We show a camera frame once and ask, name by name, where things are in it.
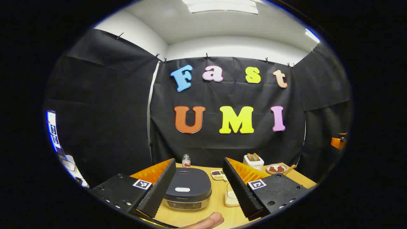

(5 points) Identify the small ceiling light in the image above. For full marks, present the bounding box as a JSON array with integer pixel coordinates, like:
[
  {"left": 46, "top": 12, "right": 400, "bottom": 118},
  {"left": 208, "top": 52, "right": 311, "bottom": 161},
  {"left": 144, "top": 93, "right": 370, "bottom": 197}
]
[{"left": 305, "top": 29, "right": 320, "bottom": 43}]

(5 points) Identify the monitor screen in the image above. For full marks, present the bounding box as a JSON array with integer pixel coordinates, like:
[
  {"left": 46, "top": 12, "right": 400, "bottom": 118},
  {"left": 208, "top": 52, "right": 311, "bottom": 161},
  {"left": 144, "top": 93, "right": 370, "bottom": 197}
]
[{"left": 46, "top": 110, "right": 66, "bottom": 156}]

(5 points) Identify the black silver rice cooker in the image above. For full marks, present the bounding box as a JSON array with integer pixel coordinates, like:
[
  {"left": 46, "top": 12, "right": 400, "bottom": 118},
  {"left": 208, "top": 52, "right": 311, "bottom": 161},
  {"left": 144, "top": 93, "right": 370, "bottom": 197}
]
[{"left": 163, "top": 168, "right": 212, "bottom": 211}]

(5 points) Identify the white toaster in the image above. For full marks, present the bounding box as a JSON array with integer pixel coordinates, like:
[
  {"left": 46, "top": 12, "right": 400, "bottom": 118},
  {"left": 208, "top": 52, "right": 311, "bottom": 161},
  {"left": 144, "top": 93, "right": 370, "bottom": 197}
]
[{"left": 243, "top": 154, "right": 265, "bottom": 171}]

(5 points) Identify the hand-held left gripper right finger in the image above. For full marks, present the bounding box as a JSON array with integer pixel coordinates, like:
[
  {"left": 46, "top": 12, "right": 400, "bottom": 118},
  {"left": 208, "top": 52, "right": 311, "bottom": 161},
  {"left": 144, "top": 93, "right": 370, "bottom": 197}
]
[{"left": 223, "top": 157, "right": 310, "bottom": 221}]

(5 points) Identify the clear box of rice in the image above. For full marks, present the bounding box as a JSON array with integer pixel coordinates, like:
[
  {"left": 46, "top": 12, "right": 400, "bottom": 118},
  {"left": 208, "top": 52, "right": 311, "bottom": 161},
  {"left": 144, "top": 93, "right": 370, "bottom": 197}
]
[{"left": 224, "top": 183, "right": 240, "bottom": 207}]

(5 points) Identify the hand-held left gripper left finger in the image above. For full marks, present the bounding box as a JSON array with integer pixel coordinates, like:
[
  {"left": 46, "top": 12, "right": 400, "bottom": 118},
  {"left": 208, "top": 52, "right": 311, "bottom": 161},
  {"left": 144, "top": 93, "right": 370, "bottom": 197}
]
[{"left": 91, "top": 158, "right": 177, "bottom": 220}]

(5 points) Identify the large ceiling light panel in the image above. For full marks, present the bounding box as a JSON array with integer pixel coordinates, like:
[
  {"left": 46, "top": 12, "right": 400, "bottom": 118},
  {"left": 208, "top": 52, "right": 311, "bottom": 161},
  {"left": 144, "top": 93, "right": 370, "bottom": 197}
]
[{"left": 183, "top": 0, "right": 259, "bottom": 15}]

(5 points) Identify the white divided dish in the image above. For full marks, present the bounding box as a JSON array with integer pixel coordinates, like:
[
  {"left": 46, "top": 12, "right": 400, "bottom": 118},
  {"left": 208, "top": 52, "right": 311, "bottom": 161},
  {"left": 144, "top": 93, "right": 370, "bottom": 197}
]
[{"left": 210, "top": 170, "right": 228, "bottom": 181}]

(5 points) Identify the white plate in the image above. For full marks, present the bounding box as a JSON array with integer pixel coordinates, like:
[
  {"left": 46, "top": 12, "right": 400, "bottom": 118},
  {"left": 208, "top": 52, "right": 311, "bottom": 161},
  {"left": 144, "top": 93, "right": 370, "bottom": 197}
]
[{"left": 266, "top": 163, "right": 288, "bottom": 175}]

